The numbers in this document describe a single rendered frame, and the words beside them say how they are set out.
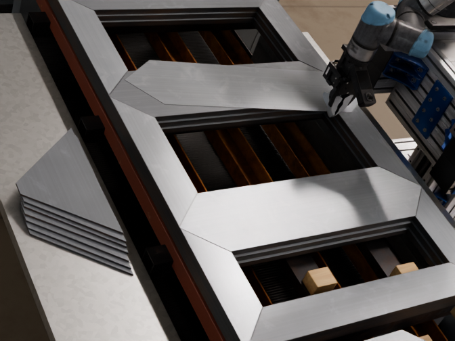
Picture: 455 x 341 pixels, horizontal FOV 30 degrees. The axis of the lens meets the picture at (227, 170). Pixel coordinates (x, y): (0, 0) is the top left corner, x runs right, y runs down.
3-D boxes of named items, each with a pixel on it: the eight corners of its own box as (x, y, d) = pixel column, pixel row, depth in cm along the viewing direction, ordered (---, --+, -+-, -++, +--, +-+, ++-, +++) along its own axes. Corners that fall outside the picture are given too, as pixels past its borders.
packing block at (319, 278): (311, 297, 200) (317, 287, 198) (301, 280, 203) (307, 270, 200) (331, 292, 203) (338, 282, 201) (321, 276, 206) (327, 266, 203)
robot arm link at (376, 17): (399, 21, 213) (367, 9, 213) (380, 55, 220) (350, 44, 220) (399, 6, 219) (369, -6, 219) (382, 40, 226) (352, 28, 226)
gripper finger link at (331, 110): (321, 105, 242) (334, 80, 236) (332, 119, 238) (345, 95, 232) (313, 106, 240) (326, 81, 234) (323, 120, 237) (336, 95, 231)
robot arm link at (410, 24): (436, 20, 224) (397, 5, 223) (436, 42, 215) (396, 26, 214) (422, 44, 229) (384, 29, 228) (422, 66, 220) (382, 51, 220)
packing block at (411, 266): (399, 290, 211) (406, 281, 208) (388, 275, 214) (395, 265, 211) (417, 286, 214) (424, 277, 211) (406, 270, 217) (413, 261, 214)
